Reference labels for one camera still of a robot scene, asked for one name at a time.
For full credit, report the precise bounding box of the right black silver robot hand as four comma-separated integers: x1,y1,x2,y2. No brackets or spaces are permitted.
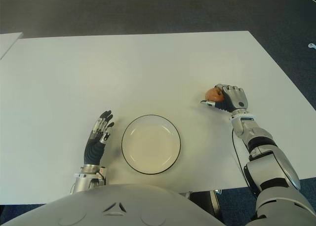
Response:
200,83,249,113

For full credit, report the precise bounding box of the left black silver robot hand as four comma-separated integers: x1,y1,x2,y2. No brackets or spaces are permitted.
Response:
83,110,115,166

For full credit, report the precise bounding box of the red yellow apple with sticker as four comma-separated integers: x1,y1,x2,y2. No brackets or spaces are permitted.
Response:
205,87,225,103

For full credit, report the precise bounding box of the white plate with black rim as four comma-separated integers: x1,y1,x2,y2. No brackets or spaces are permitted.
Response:
121,114,182,175

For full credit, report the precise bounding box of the grey robot torso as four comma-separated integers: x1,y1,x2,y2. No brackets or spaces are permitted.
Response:
0,184,225,226

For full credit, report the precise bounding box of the white side table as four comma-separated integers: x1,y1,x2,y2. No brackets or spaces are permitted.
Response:
0,32,24,60

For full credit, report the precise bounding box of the thin black cable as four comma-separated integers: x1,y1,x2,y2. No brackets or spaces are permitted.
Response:
231,128,250,187

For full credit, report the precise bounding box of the black table leg frame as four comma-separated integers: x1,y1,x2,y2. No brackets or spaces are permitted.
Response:
184,189,223,221

